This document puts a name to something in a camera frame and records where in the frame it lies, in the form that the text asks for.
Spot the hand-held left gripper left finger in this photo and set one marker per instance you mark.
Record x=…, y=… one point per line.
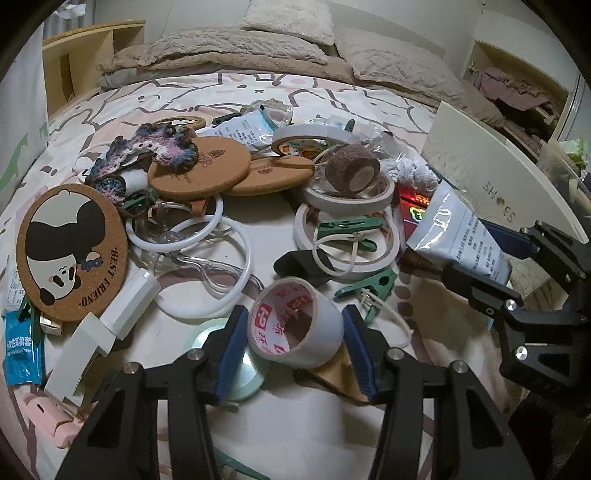
x=231, y=355

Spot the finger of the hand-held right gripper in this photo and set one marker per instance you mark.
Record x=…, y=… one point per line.
x=505, y=242
x=475, y=284

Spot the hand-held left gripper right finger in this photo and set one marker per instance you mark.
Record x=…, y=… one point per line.
x=358, y=355

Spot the white blue medicine sachet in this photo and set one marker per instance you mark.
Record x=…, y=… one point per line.
x=461, y=235

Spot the clear tape roll red core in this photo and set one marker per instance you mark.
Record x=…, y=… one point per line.
x=318, y=318

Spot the white shoe box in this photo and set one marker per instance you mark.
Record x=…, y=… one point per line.
x=485, y=166

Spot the wooden square card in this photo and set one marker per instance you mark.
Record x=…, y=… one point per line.
x=337, y=374

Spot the mint green tape roll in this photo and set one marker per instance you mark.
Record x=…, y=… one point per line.
x=251, y=378

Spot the green clothes peg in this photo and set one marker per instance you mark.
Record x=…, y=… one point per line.
x=138, y=201
x=351, y=226
x=369, y=284
x=27, y=314

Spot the clear plastic glasses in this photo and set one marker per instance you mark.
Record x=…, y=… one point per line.
x=217, y=277

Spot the clear storage bin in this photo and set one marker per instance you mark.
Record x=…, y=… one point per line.
x=554, y=175

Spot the red cigarette pack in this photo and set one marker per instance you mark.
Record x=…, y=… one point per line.
x=415, y=207

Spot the small black box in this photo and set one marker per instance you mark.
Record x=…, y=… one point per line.
x=298, y=267

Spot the white plastic case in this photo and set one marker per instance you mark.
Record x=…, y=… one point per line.
x=134, y=300

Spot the green snack packets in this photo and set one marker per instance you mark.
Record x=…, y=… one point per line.
x=572, y=150

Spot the white crochet piece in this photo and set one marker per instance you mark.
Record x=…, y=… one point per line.
x=411, y=173

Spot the wide white tape roll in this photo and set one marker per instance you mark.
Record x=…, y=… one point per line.
x=369, y=201

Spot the pile of clothes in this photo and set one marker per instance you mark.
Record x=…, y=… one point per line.
x=503, y=87

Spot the brown bandage roll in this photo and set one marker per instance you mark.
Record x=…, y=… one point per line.
x=344, y=168

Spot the round cork coaster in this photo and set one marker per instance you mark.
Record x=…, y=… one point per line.
x=207, y=170

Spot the pink plastic clip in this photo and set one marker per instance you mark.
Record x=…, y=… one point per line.
x=51, y=415

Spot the panda cork coaster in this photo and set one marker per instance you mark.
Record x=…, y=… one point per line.
x=69, y=249

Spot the blue packet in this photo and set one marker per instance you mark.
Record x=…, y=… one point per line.
x=21, y=355

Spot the beige textured pillow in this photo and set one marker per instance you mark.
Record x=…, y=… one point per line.
x=392, y=60

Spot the small white printed sachet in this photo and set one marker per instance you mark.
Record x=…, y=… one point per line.
x=244, y=129

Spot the white double-sided tape roll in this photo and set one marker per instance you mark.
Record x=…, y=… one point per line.
x=300, y=134

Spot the clear plastic bag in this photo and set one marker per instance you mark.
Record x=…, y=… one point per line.
x=272, y=113

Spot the beige textured blanket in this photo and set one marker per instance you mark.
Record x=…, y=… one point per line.
x=221, y=46

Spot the fluffy cream pillow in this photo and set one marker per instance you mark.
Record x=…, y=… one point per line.
x=286, y=21

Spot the wooden headboard shelf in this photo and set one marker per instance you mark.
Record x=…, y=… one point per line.
x=92, y=46

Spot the grey curtain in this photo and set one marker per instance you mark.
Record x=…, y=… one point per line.
x=69, y=7

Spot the wooden wall niche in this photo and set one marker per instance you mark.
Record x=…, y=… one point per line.
x=508, y=53

